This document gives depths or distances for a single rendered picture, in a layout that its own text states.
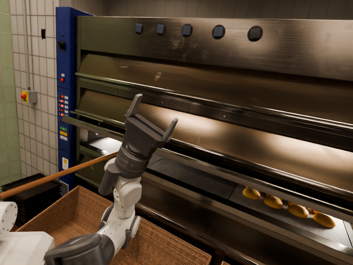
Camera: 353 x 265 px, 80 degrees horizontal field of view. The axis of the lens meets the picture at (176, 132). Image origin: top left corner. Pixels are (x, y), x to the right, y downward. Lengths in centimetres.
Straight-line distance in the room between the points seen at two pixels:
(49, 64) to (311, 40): 176
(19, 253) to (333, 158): 111
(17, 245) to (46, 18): 168
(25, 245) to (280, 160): 97
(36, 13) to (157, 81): 123
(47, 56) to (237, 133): 158
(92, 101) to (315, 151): 138
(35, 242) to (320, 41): 114
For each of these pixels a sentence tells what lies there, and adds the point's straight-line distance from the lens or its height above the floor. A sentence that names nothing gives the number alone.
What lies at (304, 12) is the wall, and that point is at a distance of 408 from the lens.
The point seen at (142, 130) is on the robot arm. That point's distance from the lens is 52.
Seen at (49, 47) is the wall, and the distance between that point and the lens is 202.
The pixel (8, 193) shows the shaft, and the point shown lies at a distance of 127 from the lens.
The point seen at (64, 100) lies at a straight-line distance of 184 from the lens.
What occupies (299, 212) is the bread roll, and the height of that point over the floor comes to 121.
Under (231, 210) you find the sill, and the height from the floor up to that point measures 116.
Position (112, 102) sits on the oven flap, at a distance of 152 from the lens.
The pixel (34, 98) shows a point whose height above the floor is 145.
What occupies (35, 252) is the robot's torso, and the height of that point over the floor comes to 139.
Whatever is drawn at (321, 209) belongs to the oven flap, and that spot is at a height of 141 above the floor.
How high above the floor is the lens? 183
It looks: 16 degrees down
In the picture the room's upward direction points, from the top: 8 degrees clockwise
